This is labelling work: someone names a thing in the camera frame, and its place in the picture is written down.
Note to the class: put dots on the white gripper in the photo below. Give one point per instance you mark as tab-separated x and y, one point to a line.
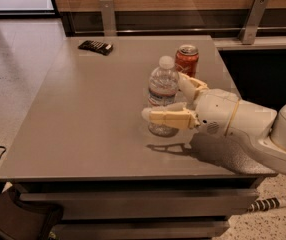
216	112

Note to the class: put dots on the grey upper drawer front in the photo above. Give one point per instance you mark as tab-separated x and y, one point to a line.
148	204

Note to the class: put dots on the grey drawer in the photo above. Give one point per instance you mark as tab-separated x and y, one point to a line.
148	204
188	230

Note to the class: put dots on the clear plastic water bottle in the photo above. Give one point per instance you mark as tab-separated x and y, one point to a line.
163	83

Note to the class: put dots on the grey lower drawer front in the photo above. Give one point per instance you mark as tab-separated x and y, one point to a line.
188	230

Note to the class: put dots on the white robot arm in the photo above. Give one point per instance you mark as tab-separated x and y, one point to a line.
270	150

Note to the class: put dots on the red coca-cola can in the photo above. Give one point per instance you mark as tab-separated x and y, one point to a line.
186	59

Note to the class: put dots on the right metal wall bracket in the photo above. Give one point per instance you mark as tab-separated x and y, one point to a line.
248	32

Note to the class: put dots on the black rxbar chocolate bar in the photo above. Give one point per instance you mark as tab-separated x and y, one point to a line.
96	47

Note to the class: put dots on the black chair seat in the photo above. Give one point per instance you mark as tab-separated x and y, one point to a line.
26	221

